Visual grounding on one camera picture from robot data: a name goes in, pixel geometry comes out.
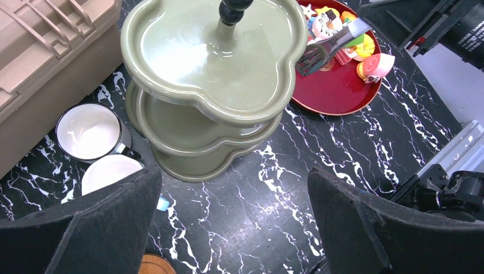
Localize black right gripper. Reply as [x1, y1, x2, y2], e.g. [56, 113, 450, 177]
[357, 0, 483, 70]

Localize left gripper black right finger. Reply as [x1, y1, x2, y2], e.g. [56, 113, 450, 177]
[307, 167, 483, 273]

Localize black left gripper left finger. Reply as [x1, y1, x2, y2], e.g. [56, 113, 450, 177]
[1, 165, 162, 273]

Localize red round lacquer tray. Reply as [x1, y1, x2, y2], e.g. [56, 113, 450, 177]
[292, 58, 382, 116]

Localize white plastic tongs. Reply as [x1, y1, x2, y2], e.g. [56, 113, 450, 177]
[295, 18, 372, 76]

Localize pink swirl roll cake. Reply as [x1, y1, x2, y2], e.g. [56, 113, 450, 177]
[356, 53, 396, 83]

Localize blue mug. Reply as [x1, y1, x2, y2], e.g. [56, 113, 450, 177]
[80, 154, 171, 212]

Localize small chocolate topped pastry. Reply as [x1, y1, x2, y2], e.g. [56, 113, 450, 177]
[309, 9, 343, 40]

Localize white cup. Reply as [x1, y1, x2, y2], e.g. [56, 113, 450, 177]
[55, 103, 141, 163]

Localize green three-tier serving stand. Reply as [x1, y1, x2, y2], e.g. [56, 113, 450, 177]
[120, 1, 308, 182]

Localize tan plastic toolbox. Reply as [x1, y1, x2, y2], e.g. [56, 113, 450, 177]
[1, 0, 122, 175]

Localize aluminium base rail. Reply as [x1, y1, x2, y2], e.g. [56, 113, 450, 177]
[417, 120, 483, 176]

